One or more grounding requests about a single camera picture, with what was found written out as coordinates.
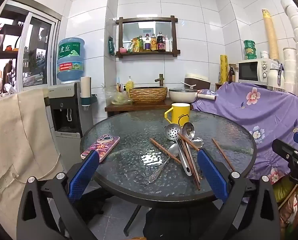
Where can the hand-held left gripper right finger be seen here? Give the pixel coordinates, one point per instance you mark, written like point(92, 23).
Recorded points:
point(212, 175)

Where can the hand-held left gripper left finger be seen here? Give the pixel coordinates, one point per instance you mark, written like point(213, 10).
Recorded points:
point(82, 175)

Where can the brown wooden chopstick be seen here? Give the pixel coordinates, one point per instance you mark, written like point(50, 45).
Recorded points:
point(163, 150)
point(188, 142)
point(223, 155)

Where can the small steel spoon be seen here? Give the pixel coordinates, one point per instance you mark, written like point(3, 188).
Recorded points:
point(197, 142)

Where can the long steel spoon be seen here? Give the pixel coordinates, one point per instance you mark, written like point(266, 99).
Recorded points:
point(173, 150)

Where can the steel ladle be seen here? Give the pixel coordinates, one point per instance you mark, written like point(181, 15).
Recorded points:
point(188, 130)

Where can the steel slotted spoon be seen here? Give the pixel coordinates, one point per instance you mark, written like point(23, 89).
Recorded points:
point(172, 131)

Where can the yellow mug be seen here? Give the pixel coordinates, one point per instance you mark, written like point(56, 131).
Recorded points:
point(180, 115)

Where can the phone in purple cartoon case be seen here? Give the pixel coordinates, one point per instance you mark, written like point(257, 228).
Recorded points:
point(101, 147)

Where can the purple floral cloth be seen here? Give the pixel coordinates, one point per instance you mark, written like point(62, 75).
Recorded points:
point(253, 115)

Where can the round glass table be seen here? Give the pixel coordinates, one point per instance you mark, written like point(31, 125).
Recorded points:
point(129, 135)

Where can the white electric kettle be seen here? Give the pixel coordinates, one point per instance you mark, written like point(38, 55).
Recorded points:
point(275, 77)

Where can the grey water dispenser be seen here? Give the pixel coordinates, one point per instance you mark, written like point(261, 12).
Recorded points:
point(64, 110)

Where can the short stack of white bowls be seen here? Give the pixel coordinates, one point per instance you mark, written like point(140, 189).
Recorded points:
point(289, 67)

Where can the beige cloth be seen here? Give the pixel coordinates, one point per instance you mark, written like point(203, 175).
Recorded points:
point(14, 135)

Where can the white microwave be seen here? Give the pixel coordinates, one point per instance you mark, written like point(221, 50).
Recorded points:
point(251, 71)

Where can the clear plastic bag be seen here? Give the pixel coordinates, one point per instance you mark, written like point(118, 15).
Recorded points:
point(116, 97)

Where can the white paper cup dispenser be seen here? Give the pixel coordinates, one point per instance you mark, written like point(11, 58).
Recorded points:
point(85, 90)

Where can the white pot with glass lid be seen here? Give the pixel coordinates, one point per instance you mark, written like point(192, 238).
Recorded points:
point(180, 95)

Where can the wooden side table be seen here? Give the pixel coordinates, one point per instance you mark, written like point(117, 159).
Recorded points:
point(139, 107)

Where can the small wooden box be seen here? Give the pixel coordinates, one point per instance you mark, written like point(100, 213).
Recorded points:
point(218, 86)

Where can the small white jar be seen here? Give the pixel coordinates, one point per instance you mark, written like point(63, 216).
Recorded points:
point(264, 55)

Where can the brown glass bottle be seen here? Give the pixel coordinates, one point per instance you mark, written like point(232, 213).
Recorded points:
point(231, 75)

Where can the brown and cream rice cooker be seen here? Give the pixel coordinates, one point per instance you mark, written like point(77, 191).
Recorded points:
point(197, 81)

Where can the colourful toothbrushes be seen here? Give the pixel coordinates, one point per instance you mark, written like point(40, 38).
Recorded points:
point(118, 85)

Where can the wicker pattern basin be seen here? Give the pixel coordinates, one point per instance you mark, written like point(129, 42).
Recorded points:
point(148, 95)

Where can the yellow wrap roll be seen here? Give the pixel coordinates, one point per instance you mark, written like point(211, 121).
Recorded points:
point(224, 67)

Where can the yellow soap bottle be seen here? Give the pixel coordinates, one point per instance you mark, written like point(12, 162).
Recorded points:
point(130, 83)

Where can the tall stack of paper cups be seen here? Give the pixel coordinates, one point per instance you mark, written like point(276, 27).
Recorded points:
point(270, 35)

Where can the bronze faucet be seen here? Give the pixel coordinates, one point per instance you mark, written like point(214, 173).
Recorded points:
point(160, 79)

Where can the blue water jug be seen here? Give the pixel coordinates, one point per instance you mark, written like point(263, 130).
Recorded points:
point(71, 60)

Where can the sliding glass window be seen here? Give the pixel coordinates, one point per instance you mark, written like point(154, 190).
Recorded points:
point(36, 52)

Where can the pink peach ornament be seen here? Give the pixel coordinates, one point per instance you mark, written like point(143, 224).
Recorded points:
point(123, 50)

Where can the green hanging packet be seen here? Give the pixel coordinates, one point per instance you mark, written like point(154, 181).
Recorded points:
point(111, 46)

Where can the wooden framed mirror shelf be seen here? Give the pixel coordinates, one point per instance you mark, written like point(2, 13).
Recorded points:
point(146, 54)

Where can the slim white bottle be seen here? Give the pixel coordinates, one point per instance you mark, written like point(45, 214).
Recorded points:
point(167, 44)

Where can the yellow seasoning pouch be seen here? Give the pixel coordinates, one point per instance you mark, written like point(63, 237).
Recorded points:
point(133, 46)

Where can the dark soy sauce bottle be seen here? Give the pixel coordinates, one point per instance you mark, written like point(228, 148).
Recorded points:
point(160, 43)

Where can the green bottle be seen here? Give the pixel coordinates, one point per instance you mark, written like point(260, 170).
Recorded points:
point(141, 45)

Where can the amber oil bottle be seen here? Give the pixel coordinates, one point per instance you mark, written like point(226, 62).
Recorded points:
point(153, 43)

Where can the purple label bottle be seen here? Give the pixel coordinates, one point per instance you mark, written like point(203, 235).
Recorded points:
point(147, 44)

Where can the dark wooden display shelf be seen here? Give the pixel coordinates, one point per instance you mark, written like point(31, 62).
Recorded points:
point(4, 50)

